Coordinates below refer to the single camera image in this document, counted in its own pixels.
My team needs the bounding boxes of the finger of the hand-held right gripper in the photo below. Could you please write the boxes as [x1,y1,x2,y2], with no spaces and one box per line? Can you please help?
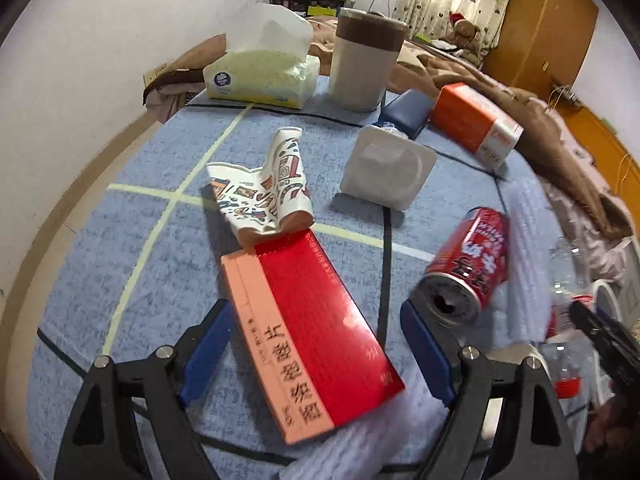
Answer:
[569,300,640,393]

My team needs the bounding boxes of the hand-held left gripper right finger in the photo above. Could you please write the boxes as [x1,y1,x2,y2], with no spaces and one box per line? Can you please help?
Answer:
[400,301,581,480]

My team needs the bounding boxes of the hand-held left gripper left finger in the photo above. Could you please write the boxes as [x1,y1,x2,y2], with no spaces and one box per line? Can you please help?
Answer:
[54,299,237,480]

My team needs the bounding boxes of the white trash bin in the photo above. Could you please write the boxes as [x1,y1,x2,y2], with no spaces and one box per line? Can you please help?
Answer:
[587,279,640,341]

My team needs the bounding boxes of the clear cup with red lid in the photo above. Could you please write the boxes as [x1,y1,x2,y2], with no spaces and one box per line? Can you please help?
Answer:
[542,305,601,403]

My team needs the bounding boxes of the clear plastic bottle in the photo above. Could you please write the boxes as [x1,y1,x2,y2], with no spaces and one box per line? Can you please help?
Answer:
[550,237,598,308]

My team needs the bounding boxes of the red and pink carton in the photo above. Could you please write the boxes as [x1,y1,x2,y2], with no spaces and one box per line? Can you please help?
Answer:
[221,229,406,445]

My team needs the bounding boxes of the red drink can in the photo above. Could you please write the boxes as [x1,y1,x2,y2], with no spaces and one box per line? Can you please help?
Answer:
[415,206,511,328]

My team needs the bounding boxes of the crushed patterned paper cup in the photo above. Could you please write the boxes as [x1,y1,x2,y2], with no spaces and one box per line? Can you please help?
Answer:
[206,127,315,247]

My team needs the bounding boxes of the person's right hand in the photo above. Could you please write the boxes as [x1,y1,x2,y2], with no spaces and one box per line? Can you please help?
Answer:
[582,395,632,456]

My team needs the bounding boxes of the pink bed sheet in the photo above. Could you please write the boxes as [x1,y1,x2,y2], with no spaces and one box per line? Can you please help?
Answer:
[542,175,640,286]

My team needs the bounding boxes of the wooden headboard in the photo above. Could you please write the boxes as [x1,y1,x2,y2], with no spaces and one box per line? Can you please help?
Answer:
[560,95,640,241]

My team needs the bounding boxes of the brown blanket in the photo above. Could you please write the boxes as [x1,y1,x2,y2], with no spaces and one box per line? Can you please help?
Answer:
[142,17,633,241]

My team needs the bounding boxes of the white plastic tub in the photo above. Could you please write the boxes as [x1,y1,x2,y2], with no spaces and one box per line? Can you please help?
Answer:
[340,125,437,210]

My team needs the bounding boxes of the orange and white box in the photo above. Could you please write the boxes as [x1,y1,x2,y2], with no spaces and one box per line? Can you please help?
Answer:
[429,82,524,171]

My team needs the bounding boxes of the blue glasses case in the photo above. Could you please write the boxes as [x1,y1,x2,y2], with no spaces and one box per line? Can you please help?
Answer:
[378,89,436,140]

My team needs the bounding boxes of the soft tissue pack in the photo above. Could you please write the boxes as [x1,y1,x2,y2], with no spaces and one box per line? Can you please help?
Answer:
[202,2,321,110]

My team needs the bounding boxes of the beige tumbler with brown band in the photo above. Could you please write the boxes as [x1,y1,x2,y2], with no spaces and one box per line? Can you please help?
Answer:
[327,8,408,112]

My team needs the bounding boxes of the wooden wardrobe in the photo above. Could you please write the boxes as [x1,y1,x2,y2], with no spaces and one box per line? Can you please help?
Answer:
[482,0,599,98]

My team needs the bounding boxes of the teddy bear with red hat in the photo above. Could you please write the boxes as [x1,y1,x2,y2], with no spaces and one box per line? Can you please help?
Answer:
[445,11,483,53]

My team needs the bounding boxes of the power strip with cables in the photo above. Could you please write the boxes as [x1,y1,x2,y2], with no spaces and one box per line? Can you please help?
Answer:
[550,79,585,107]

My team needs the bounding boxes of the wall socket panel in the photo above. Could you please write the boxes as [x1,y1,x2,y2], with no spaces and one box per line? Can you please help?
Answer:
[144,62,169,89]

